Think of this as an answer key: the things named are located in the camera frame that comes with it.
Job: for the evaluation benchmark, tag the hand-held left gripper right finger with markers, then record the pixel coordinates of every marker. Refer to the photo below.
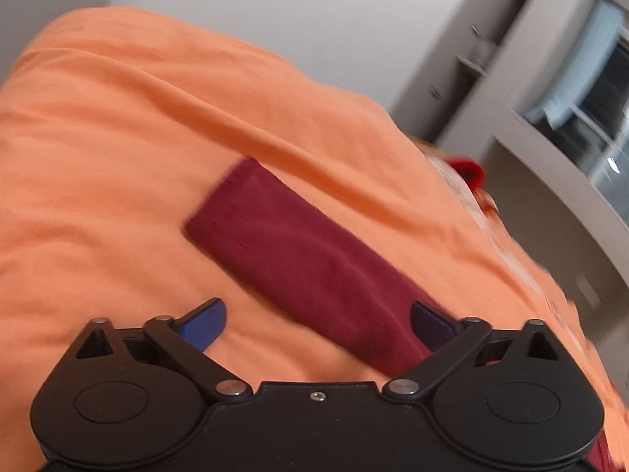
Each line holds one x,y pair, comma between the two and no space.
431,325

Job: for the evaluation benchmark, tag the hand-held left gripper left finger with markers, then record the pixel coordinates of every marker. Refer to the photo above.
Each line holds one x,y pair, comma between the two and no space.
206,322

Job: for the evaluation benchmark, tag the maroon knit garment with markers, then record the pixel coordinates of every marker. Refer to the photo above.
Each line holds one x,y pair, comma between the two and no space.
295,246

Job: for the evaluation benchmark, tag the patterned pillow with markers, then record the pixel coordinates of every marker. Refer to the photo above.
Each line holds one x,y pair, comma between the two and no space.
457,191

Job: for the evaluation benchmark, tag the red knit hat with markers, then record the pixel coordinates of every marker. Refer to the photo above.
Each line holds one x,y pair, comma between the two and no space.
469,169

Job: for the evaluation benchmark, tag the grey built-in niche unit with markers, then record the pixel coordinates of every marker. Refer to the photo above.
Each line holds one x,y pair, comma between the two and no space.
540,191

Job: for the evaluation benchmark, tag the orange bed blanket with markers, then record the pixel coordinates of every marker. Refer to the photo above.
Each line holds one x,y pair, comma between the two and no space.
108,157

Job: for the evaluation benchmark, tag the window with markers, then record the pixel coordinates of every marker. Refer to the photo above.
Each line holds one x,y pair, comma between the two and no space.
599,108

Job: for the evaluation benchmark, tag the light blue curtain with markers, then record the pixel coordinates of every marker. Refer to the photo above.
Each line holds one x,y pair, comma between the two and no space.
575,73

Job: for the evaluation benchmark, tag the white wall socket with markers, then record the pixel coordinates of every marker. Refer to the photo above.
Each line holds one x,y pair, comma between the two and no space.
585,291

